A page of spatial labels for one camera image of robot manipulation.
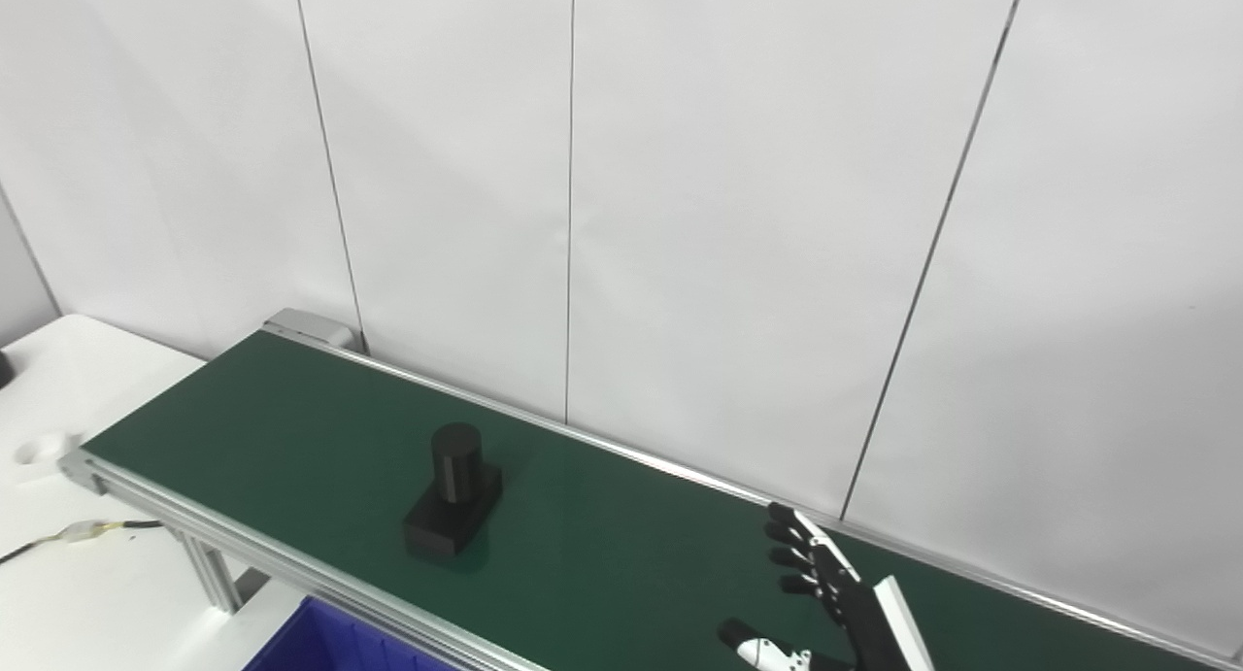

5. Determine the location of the green conveyor belt aluminium frame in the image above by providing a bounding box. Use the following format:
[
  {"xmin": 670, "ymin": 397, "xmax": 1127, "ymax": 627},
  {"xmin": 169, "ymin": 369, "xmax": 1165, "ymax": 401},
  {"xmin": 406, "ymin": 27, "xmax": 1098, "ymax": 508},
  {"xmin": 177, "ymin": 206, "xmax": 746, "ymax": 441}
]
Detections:
[{"xmin": 58, "ymin": 309, "xmax": 1243, "ymax": 671}]

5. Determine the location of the black cylinder-on-block part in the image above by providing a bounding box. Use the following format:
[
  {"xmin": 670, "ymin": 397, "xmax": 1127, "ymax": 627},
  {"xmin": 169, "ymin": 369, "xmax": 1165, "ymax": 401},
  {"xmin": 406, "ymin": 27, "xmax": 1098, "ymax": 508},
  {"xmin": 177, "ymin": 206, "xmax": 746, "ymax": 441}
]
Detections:
[{"xmin": 403, "ymin": 422, "xmax": 504, "ymax": 557}]

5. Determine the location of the white ring part on table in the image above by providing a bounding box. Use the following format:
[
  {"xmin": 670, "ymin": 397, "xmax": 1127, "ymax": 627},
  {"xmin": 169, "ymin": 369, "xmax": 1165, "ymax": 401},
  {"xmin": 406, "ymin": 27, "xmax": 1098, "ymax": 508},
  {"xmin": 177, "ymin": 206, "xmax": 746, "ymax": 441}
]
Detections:
[{"xmin": 15, "ymin": 433, "xmax": 84, "ymax": 483}]

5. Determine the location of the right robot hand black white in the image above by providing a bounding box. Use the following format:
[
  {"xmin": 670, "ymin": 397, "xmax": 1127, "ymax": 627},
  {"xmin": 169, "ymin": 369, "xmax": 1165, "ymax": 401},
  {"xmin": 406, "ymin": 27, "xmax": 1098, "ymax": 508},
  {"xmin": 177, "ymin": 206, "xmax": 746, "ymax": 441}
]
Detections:
[{"xmin": 719, "ymin": 502, "xmax": 935, "ymax": 671}]

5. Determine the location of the blue bin with white parts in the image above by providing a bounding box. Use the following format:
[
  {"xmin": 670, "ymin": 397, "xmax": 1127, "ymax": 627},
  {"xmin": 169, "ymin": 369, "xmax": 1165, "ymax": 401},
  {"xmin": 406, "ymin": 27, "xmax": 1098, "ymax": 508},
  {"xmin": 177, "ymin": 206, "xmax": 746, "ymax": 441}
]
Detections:
[{"xmin": 243, "ymin": 596, "xmax": 457, "ymax": 671}]

